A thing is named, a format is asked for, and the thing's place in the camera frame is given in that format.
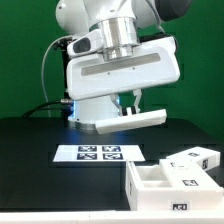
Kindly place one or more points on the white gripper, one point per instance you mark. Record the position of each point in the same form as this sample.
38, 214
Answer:
153, 63

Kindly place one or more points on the white door panel front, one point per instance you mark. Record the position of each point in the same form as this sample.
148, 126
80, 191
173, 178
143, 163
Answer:
131, 121

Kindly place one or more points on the white door panel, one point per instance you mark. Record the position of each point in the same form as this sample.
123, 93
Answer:
187, 174
131, 121

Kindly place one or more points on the white cabinet body box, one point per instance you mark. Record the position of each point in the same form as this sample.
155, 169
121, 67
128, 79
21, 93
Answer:
148, 189

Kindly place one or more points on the white cabinet top block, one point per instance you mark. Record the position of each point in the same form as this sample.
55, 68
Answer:
207, 159

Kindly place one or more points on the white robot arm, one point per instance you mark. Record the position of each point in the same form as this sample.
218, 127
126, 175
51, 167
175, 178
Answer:
118, 21

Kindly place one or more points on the white marker sheet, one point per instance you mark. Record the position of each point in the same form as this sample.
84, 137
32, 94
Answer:
98, 153

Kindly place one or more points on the white L-shaped fence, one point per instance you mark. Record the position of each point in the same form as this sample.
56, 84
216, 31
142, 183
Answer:
114, 217

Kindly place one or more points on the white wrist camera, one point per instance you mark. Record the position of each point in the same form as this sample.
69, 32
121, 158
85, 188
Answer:
90, 43

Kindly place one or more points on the black camera on stand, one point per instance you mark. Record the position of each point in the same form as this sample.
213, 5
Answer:
61, 44

